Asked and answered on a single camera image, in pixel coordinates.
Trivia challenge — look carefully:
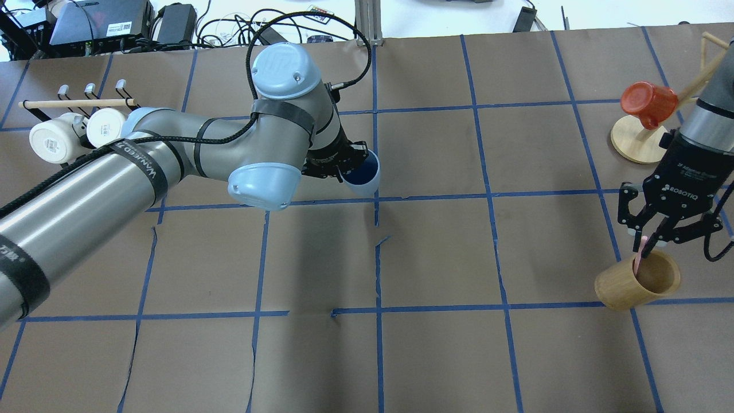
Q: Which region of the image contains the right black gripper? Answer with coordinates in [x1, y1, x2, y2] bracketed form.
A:
[617, 131, 729, 257]

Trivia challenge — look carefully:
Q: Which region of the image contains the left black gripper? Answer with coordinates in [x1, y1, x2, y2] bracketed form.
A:
[301, 129, 369, 183]

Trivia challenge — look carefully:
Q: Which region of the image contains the light blue plastic cup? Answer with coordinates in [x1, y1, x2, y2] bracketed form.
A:
[339, 150, 381, 198]

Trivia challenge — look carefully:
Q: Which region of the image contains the pink chopstick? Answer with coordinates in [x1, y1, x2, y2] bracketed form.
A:
[632, 235, 649, 277]

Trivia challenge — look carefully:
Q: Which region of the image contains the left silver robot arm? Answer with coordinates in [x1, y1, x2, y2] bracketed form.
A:
[1, 42, 381, 328]

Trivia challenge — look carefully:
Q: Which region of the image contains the bamboo chopstick holder cup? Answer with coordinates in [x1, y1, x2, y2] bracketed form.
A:
[594, 250, 682, 311]

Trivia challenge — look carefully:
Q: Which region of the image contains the wooden mug tree stand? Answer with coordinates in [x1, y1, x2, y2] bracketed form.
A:
[609, 32, 732, 164]

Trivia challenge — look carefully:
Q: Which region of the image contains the orange red mug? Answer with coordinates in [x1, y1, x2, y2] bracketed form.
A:
[620, 81, 679, 130]

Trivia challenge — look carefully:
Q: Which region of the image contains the black power adapter brick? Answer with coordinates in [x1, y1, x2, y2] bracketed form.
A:
[155, 3, 197, 44]

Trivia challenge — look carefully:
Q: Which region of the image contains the white mug far rack end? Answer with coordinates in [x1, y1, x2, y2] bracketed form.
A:
[86, 108, 127, 148]

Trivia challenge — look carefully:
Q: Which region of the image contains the white mug rack end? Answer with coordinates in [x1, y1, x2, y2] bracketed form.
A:
[29, 112, 94, 165]
[86, 108, 127, 148]

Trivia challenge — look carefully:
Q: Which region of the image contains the black computer box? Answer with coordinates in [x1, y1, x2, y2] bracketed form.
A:
[49, 1, 154, 48]

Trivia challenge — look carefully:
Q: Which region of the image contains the white mug near rack end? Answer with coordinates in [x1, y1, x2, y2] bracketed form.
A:
[29, 112, 94, 165]

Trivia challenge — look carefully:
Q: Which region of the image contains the black wire mug rack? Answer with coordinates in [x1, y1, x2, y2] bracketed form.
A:
[18, 79, 140, 141]

